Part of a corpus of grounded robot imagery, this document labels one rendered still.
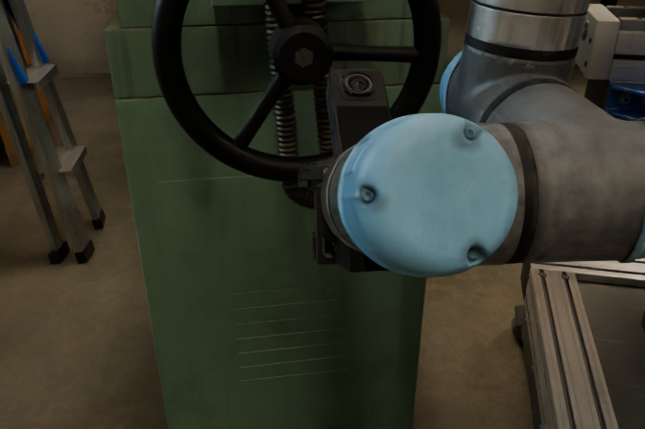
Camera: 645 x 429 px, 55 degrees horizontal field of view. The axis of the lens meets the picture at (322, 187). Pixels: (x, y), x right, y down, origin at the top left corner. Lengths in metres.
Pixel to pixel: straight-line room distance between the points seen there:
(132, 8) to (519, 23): 0.51
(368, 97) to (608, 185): 0.23
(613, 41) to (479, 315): 0.80
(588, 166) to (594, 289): 1.08
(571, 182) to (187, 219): 0.66
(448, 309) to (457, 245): 1.32
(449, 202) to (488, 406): 1.12
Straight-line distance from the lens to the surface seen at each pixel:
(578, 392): 1.12
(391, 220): 0.27
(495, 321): 1.58
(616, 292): 1.40
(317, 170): 0.49
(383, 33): 0.83
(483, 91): 0.42
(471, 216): 0.28
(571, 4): 0.42
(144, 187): 0.88
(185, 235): 0.91
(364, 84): 0.49
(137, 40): 0.81
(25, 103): 1.68
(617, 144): 0.34
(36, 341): 1.61
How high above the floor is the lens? 0.97
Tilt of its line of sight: 27 degrees down
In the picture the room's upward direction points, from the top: straight up
